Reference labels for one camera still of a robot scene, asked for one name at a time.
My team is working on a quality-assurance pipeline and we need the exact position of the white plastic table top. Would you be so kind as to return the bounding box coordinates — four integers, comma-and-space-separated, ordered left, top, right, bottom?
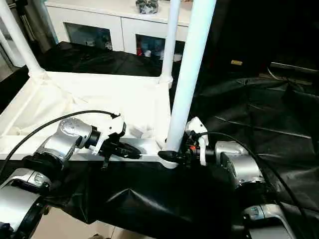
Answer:
0, 71, 180, 170

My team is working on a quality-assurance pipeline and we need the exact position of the black plastic mat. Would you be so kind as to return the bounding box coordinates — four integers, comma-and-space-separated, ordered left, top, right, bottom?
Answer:
0, 41, 319, 239

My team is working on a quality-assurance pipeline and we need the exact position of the black speaker cabinet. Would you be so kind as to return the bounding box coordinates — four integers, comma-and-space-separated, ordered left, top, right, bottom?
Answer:
209, 0, 274, 74

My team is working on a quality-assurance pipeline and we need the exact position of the black metal rod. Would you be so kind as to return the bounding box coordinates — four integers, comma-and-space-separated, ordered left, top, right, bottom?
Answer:
270, 61, 319, 73

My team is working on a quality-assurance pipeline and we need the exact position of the white sideboard cabinet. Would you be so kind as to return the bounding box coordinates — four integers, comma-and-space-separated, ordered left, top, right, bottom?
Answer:
46, 0, 197, 63

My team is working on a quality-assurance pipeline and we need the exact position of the white slanted pipe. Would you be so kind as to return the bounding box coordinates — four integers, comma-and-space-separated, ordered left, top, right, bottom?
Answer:
0, 32, 25, 68

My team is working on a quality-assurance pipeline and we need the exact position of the dark bag of small parts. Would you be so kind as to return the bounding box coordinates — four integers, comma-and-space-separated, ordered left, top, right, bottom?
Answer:
136, 0, 160, 15

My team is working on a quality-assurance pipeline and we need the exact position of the grey metal tripod stand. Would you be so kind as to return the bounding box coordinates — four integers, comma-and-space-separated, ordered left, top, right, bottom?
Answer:
14, 0, 52, 52

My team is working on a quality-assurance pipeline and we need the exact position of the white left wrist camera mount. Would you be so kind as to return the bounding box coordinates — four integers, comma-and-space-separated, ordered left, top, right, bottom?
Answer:
91, 115, 127, 157

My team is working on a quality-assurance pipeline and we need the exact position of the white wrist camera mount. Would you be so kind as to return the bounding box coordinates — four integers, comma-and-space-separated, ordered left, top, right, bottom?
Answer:
185, 117, 208, 167
91, 115, 127, 157

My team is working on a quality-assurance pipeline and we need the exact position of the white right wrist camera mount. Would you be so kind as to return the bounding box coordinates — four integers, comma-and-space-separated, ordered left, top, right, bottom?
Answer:
185, 117, 208, 167

